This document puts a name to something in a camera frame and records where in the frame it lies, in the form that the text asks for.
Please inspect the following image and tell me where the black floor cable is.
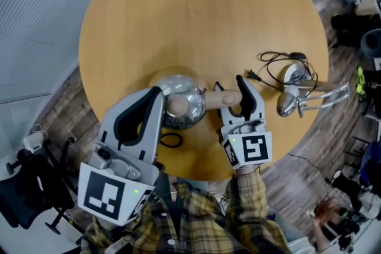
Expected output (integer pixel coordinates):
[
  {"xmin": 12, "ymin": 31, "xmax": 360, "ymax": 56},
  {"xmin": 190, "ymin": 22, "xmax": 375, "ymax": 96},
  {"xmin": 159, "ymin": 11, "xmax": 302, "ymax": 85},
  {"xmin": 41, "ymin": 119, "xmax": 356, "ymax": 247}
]
[{"xmin": 286, "ymin": 151, "xmax": 332, "ymax": 183}]

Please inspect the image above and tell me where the black lamp power cord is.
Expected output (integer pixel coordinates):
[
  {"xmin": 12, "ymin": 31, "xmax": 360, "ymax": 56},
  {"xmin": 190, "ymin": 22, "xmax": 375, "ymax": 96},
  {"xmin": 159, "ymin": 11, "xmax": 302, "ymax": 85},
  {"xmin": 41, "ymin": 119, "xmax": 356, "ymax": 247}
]
[{"xmin": 243, "ymin": 51, "xmax": 318, "ymax": 90}]

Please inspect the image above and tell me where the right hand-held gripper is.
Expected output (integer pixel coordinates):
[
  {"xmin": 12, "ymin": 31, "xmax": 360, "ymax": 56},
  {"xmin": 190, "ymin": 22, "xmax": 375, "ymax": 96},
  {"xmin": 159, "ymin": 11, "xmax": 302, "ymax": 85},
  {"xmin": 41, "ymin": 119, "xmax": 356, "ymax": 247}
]
[{"xmin": 213, "ymin": 74, "xmax": 274, "ymax": 171}]

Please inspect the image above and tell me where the silver desk lamp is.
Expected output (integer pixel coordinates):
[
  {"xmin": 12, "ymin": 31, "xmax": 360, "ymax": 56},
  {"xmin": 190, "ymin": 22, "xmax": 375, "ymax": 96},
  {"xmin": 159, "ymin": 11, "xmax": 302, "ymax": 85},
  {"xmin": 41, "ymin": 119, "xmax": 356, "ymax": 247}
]
[{"xmin": 276, "ymin": 63, "xmax": 350, "ymax": 119}]

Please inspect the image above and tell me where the person's yellow plaid shirt torso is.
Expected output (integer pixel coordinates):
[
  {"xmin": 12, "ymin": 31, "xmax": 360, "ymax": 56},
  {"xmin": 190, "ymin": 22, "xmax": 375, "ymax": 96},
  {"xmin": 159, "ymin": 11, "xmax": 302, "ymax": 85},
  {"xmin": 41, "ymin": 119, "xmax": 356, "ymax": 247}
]
[{"xmin": 79, "ymin": 178, "xmax": 292, "ymax": 254}]

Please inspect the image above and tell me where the white power adapter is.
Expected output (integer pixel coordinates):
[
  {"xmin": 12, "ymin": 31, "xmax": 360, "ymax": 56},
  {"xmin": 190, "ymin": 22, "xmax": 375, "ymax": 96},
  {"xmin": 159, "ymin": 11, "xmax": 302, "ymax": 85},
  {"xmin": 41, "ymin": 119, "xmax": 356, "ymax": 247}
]
[{"xmin": 23, "ymin": 130, "xmax": 46, "ymax": 153}]

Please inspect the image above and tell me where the person's left forearm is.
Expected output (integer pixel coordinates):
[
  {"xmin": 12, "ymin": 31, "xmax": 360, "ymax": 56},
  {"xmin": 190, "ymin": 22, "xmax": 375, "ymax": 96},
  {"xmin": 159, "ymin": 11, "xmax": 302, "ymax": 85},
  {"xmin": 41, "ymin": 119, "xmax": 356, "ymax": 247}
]
[{"xmin": 80, "ymin": 198, "xmax": 156, "ymax": 254}]

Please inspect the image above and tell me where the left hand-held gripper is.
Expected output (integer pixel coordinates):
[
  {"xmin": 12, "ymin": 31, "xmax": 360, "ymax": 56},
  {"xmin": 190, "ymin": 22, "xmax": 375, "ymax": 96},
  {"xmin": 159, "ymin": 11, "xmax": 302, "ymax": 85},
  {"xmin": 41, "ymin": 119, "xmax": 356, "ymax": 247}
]
[{"xmin": 77, "ymin": 86, "xmax": 166, "ymax": 225}]

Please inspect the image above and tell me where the person's right forearm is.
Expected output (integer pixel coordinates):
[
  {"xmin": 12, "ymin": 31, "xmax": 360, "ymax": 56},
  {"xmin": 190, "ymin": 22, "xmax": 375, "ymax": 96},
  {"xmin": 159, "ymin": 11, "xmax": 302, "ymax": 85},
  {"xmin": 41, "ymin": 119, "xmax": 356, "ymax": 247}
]
[{"xmin": 224, "ymin": 165, "xmax": 271, "ymax": 218}]

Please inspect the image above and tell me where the black kettle base power cord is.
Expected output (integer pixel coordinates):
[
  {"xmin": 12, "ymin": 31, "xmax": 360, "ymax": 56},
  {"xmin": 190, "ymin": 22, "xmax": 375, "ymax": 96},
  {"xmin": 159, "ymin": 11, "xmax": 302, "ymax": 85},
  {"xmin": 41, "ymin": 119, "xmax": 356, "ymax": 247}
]
[{"xmin": 160, "ymin": 133, "xmax": 183, "ymax": 148}]

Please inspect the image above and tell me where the black office chair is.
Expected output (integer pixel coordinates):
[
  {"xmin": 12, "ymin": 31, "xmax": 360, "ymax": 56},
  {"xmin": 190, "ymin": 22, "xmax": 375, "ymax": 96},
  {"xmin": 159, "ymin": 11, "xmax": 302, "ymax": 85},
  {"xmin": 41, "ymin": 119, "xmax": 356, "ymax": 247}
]
[{"xmin": 0, "ymin": 136, "xmax": 79, "ymax": 236}]

